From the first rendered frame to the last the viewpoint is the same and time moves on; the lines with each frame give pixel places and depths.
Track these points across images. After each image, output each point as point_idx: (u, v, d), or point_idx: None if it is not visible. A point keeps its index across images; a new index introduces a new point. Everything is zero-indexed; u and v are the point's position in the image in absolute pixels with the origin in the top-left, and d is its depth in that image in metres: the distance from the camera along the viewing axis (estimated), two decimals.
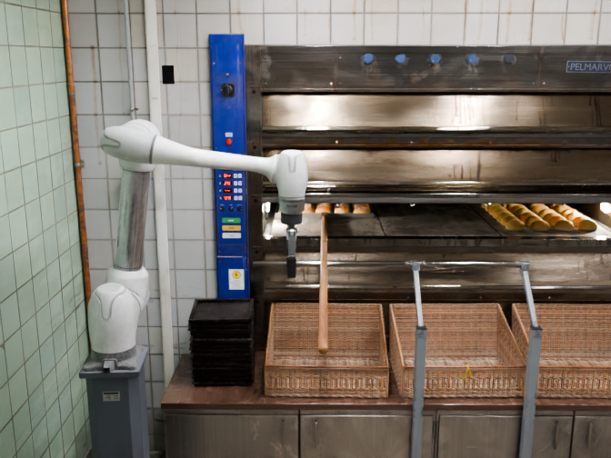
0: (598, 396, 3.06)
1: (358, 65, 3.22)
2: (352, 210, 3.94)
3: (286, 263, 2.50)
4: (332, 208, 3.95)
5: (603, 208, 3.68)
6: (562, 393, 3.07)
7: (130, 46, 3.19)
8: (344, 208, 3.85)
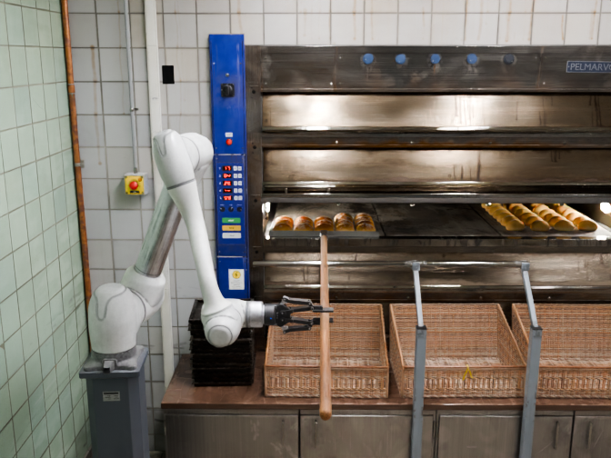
0: (598, 396, 3.06)
1: (358, 65, 3.22)
2: (355, 227, 3.55)
3: (329, 307, 2.37)
4: (333, 225, 3.55)
5: (603, 208, 3.68)
6: (562, 393, 3.07)
7: (130, 46, 3.19)
8: (345, 225, 3.46)
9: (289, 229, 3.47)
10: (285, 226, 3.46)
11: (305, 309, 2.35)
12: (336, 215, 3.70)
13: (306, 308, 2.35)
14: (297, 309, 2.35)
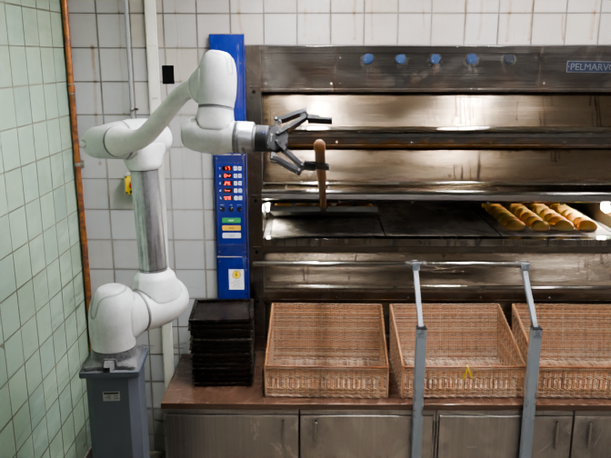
0: (598, 396, 3.06)
1: (358, 65, 3.22)
2: None
3: (327, 122, 1.99)
4: None
5: (603, 208, 3.68)
6: (562, 393, 3.07)
7: (130, 46, 3.19)
8: (345, 203, 3.54)
9: (290, 205, 3.55)
10: (285, 203, 3.54)
11: (300, 118, 1.97)
12: None
13: (301, 116, 1.97)
14: (292, 122, 1.97)
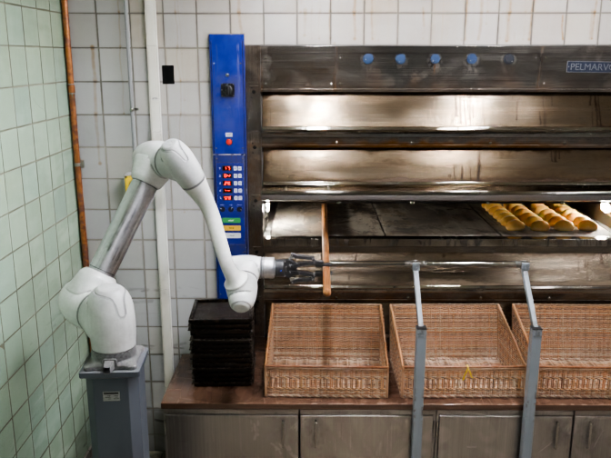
0: (598, 396, 3.06)
1: (358, 65, 3.22)
2: None
3: (329, 262, 2.88)
4: None
5: (603, 208, 3.68)
6: (562, 393, 3.07)
7: (130, 46, 3.19)
8: None
9: None
10: None
11: (308, 263, 2.86)
12: None
13: (310, 263, 2.86)
14: (303, 263, 2.86)
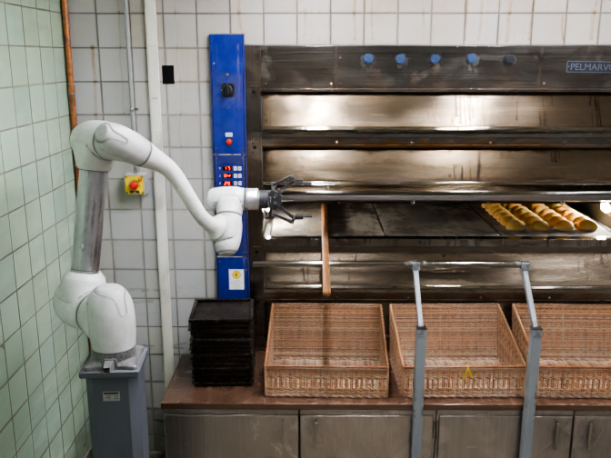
0: (598, 396, 3.06)
1: (358, 65, 3.22)
2: None
3: (308, 181, 2.80)
4: None
5: (603, 208, 3.68)
6: (562, 393, 3.07)
7: (130, 46, 3.19)
8: None
9: None
10: None
11: (289, 184, 2.78)
12: None
13: (290, 183, 2.78)
14: (284, 187, 2.78)
